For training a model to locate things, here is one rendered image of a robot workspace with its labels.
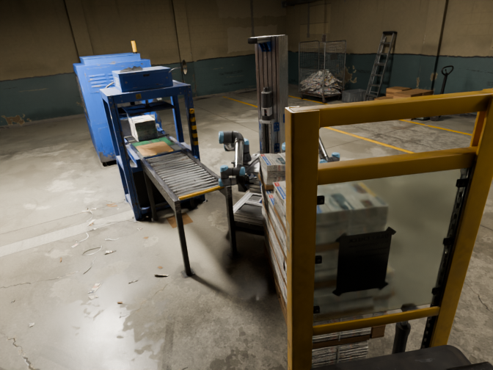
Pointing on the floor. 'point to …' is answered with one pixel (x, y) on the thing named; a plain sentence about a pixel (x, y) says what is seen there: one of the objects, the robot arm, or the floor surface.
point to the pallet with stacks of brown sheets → (404, 92)
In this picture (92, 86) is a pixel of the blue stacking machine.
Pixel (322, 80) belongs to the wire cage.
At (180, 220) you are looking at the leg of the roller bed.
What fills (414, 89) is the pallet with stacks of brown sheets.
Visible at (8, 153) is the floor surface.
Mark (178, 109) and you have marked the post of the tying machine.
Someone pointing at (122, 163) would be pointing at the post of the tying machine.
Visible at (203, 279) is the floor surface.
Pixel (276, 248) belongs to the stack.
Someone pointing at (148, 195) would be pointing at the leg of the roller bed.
